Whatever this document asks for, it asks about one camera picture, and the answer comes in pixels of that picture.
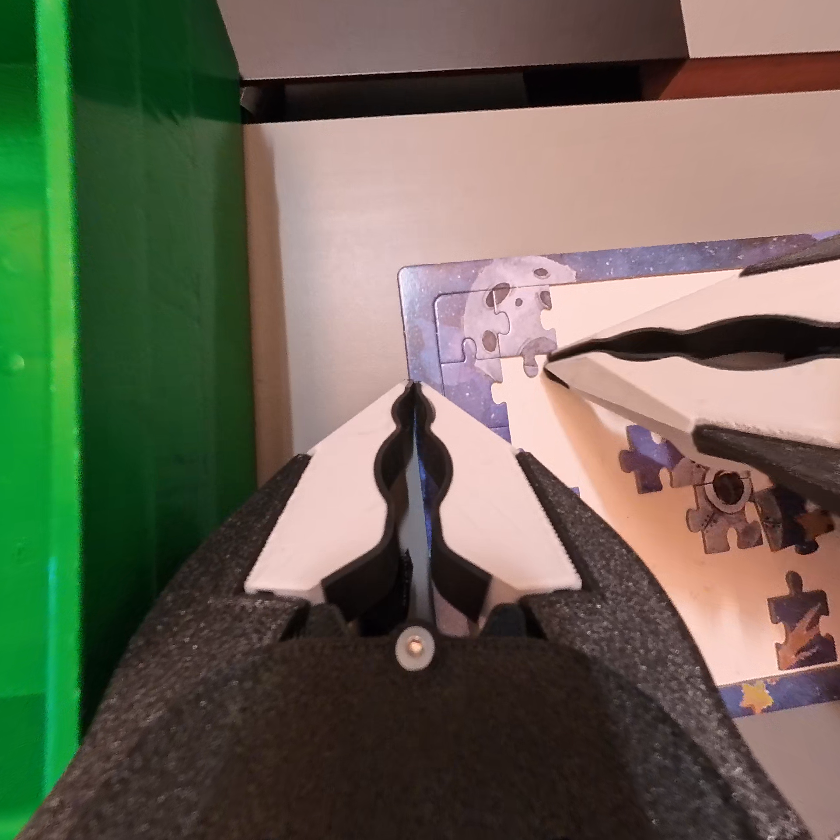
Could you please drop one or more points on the moon crater puzzle piece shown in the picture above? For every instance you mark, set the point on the moon crater puzzle piece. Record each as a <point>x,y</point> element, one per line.
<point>525,321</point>

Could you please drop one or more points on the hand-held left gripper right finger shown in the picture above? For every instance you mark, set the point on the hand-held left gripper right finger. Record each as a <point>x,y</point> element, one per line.
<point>505,518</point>

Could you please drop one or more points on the blue space puzzle frame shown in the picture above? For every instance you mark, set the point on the blue space puzzle frame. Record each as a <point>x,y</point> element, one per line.
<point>420,328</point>

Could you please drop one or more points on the adjacent grey table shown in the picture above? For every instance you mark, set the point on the adjacent grey table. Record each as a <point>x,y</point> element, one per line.
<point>459,33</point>

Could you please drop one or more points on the green plastic bin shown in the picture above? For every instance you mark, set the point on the green plastic bin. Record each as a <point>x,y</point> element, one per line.
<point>131,394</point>

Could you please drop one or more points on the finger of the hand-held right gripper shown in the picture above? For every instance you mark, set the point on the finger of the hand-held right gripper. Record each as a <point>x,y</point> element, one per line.
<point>754,295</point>
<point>722,394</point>

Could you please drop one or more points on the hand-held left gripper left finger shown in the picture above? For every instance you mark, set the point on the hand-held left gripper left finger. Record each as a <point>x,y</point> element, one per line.
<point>315,518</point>

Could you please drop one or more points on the grey satellite puzzle piece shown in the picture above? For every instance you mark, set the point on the grey satellite puzzle piece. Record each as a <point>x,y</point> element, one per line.
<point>689,476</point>

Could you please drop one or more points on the plain purple puzzle piece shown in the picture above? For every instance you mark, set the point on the plain purple puzzle piece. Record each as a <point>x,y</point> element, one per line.
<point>649,459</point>

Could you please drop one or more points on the grey porthole half puzzle piece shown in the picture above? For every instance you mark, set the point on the grey porthole half puzzle piece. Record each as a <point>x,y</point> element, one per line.
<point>728,531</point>

